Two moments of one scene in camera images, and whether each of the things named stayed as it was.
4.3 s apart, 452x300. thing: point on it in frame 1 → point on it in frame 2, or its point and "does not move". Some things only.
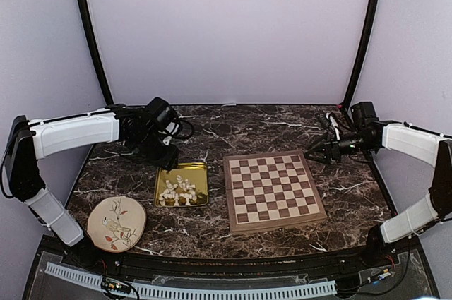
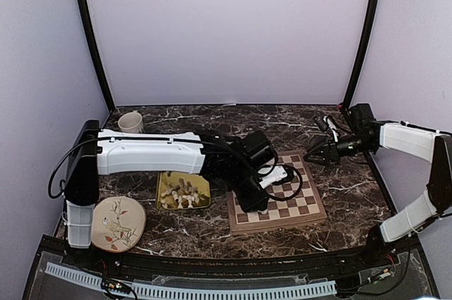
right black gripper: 332,150 does not move
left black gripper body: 148,148 → 236,182
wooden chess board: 270,191 does not move
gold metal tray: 184,185 does not move
